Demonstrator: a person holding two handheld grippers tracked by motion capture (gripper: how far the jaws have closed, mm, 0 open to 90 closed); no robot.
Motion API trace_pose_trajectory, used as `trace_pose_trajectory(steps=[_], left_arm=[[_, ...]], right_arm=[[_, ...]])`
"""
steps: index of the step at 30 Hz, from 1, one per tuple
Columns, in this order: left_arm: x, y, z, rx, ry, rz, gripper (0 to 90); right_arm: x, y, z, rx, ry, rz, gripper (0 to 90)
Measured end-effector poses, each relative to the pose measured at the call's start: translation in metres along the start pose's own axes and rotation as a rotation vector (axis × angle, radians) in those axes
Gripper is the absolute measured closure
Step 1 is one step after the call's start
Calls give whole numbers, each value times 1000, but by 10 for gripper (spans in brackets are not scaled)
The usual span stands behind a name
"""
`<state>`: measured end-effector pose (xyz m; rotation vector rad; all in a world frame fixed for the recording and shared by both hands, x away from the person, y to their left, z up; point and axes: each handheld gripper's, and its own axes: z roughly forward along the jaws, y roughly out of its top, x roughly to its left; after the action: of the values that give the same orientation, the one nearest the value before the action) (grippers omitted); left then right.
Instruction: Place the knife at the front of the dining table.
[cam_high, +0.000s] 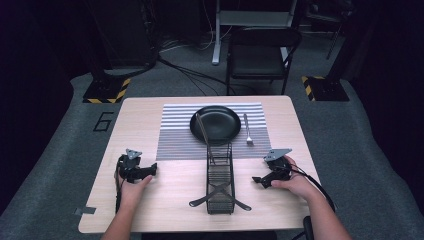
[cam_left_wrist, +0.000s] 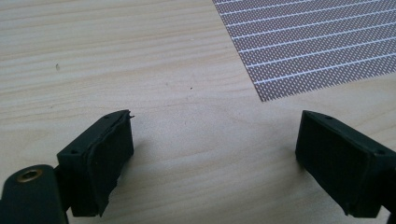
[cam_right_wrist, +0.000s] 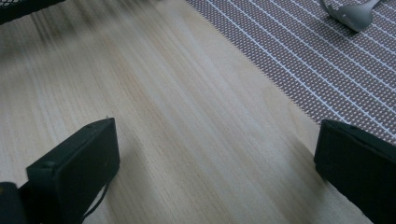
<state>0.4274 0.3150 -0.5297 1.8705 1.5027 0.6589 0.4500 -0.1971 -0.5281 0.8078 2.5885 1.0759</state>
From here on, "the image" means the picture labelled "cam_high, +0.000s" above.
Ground person's right hand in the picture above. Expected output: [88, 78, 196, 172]
[271, 155, 318, 202]

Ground black floor cables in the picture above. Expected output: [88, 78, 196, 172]
[157, 54, 258, 97]

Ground black cabinet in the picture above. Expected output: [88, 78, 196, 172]
[87, 0, 158, 70]

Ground black chair armrest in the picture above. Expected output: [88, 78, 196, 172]
[291, 215, 315, 240]

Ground black tripod stand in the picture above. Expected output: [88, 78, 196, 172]
[308, 0, 354, 62]

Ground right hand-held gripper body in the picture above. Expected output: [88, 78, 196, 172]
[263, 147, 293, 183]

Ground grey striped placemat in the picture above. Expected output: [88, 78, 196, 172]
[155, 102, 272, 162]

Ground person's left hand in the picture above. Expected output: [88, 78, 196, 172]
[119, 175, 154, 209]

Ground black wire mesh cutlery holder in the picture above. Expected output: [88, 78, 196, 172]
[205, 142, 237, 215]

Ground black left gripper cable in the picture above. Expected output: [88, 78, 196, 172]
[114, 156, 124, 214]

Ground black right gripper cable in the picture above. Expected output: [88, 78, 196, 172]
[281, 165, 337, 212]

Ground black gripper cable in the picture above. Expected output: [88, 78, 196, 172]
[281, 165, 337, 212]
[114, 156, 124, 214]

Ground silver fork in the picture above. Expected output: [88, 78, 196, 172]
[242, 112, 255, 147]

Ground black round plate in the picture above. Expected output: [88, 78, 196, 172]
[189, 105, 242, 147]

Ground black stand base hazard stripes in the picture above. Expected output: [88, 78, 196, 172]
[301, 75, 351, 103]
[82, 76, 132, 105]

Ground long dark thin utensil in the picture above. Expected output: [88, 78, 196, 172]
[194, 112, 215, 165]

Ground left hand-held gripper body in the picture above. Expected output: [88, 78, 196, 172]
[116, 148, 148, 184]

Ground white metal desk frame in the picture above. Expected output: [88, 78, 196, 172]
[211, 0, 299, 66]

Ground black flat utensil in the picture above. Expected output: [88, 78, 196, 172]
[188, 184, 235, 208]
[208, 184, 253, 212]

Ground black folding chair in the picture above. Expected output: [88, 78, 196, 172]
[225, 26, 303, 97]

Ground grey tape strip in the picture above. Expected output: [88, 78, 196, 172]
[74, 206, 98, 217]

